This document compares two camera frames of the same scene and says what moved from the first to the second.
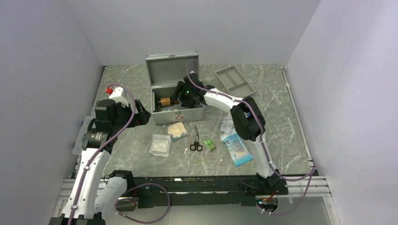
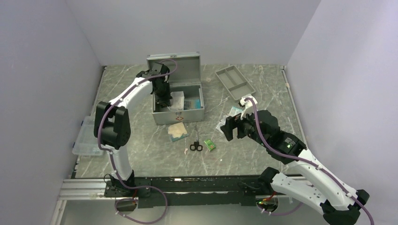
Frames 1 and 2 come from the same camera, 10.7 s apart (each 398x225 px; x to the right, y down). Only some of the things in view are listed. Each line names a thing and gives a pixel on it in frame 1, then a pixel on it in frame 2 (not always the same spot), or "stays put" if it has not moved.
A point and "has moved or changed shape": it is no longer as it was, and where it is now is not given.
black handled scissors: x=196 y=146 stays put
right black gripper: x=181 y=87 → x=235 y=122
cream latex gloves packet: x=177 y=131 stays put
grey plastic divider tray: x=235 y=83 stays put
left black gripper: x=140 y=118 → x=165 y=101
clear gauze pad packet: x=160 y=145 has moved or changed shape
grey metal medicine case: x=165 y=71 stays put
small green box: x=210 y=144 stays put
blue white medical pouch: x=237 y=150 has moved or changed shape
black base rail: x=220 y=191 stays put
